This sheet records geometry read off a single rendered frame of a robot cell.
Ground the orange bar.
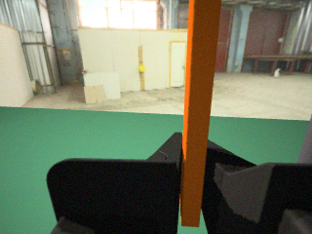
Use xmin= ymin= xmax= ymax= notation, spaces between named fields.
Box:
xmin=179 ymin=0 xmax=221 ymax=227

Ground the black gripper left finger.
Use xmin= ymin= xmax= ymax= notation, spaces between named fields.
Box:
xmin=47 ymin=132 xmax=183 ymax=234

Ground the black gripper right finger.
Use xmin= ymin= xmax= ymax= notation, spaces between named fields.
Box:
xmin=201 ymin=140 xmax=312 ymax=234

